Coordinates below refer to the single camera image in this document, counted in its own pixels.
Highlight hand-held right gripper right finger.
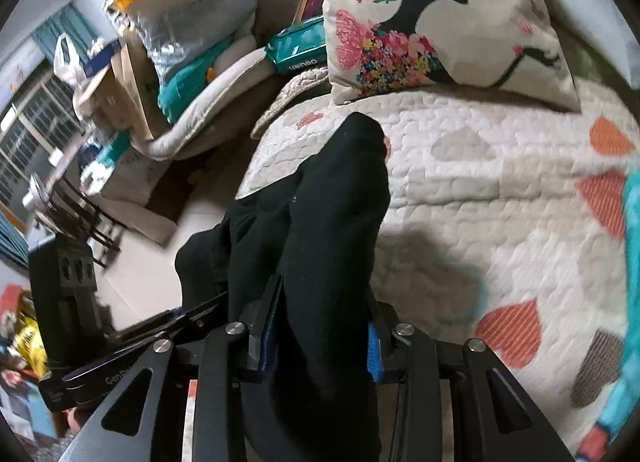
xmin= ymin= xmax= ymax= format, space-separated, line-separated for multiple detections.
xmin=367 ymin=292 xmax=576 ymax=462

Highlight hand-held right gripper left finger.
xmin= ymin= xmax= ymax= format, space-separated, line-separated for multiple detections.
xmin=62 ymin=273 xmax=287 ymax=462

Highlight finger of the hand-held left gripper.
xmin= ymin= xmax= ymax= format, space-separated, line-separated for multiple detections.
xmin=105 ymin=291 xmax=231 ymax=343

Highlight black pants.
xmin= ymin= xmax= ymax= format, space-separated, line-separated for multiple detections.
xmin=175 ymin=112 xmax=391 ymax=462

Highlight dark wooden chair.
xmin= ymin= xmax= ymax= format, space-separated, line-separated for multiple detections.
xmin=30 ymin=172 xmax=128 ymax=267

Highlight white carton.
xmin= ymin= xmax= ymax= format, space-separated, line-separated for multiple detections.
xmin=80 ymin=142 xmax=178 ymax=245

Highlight quilted heart pattern bedspread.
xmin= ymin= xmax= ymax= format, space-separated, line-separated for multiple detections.
xmin=235 ymin=76 xmax=640 ymax=462

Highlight barred window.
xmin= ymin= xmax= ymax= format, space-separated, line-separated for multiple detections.
xmin=0 ymin=74 xmax=76 ymax=203

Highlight beige padded mat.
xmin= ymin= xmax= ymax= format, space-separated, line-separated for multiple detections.
xmin=145 ymin=44 xmax=281 ymax=160

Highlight teal cloth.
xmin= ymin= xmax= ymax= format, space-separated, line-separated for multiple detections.
xmin=157 ymin=36 xmax=236 ymax=125

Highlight brown cardboard box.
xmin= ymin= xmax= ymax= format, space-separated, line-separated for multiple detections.
xmin=75 ymin=36 xmax=161 ymax=143

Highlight white plastic bag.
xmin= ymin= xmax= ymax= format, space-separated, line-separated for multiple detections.
xmin=52 ymin=34 xmax=86 ymax=87

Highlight teal fleece blanket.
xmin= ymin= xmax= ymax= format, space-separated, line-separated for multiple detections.
xmin=575 ymin=177 xmax=640 ymax=462

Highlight teal tissue packet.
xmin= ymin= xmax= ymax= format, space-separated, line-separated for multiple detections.
xmin=265 ymin=16 xmax=328 ymax=76

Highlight teal curtain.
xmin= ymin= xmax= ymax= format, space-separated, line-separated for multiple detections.
xmin=32 ymin=6 xmax=98 ymax=57

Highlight clear plastic bag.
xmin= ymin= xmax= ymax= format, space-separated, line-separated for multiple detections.
xmin=135 ymin=0 xmax=258 ymax=87

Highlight beige pillow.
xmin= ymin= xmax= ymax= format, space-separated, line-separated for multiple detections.
xmin=252 ymin=0 xmax=313 ymax=42

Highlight floral silhouette printed cushion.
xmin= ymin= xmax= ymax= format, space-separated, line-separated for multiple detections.
xmin=295 ymin=0 xmax=581 ymax=112

